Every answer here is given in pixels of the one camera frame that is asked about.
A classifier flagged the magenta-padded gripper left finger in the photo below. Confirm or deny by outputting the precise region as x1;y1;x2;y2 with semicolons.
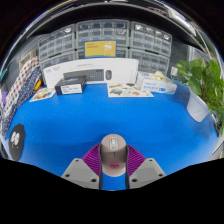
61;143;104;190

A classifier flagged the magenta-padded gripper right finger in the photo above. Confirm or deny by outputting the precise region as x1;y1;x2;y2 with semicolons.
124;143;167;190

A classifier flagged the beige computer mouse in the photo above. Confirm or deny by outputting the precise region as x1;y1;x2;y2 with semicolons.
99;133;128;178

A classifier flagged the black cartoon face mouse pad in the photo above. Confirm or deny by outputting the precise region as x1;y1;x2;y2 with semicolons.
7;123;27;162

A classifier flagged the colourful sticker sheet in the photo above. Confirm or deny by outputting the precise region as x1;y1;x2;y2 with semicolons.
29;87;57;103
107;82;155;98

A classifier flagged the white and blue tissue box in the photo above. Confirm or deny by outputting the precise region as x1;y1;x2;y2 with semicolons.
135;70;178;95

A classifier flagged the small black box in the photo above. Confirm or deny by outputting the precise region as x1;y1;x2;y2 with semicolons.
54;75;88;96

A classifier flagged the navy polka dot cloth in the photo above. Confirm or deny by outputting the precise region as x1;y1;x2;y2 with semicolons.
0;68;43;138

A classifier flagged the orange yellow object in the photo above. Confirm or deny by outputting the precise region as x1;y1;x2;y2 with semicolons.
33;79;43;91

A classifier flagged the green potted plant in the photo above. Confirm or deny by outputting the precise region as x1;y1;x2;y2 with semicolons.
175;58;224;136

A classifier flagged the long white keyboard box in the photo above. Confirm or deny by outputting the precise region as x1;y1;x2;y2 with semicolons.
43;57;140;89

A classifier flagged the purple object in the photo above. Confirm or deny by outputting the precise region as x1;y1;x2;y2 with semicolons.
0;91;8;108

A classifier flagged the red blue checked cloth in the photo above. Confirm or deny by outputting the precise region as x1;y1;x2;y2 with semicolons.
3;57;40;111

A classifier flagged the white woven basket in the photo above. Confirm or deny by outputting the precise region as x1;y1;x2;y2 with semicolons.
18;50;38;71

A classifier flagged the yellow and blue box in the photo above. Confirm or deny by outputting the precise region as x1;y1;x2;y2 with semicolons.
83;40;118;59

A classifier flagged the black wall shelf unit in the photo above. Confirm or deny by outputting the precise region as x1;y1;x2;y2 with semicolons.
24;1;204;43

